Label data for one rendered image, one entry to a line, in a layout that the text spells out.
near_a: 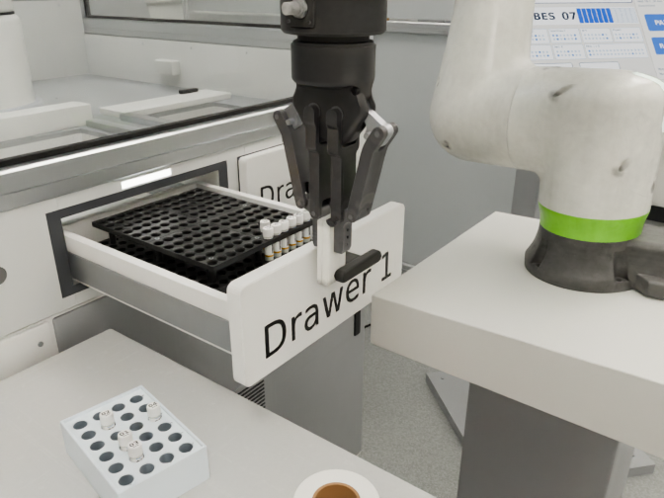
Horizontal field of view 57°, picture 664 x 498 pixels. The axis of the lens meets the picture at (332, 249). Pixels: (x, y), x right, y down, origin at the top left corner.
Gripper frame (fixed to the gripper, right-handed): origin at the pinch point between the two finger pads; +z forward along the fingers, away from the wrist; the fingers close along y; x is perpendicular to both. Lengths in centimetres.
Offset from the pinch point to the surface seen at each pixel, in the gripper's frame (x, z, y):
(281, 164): 28.1, 3.3, -31.5
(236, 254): -1.9, 3.2, -11.9
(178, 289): -9.6, 4.7, -12.8
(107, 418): -21.3, 12.4, -10.0
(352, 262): 2.0, 1.9, 1.1
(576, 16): 101, -18, -9
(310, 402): 37, 58, -33
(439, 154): 170, 39, -73
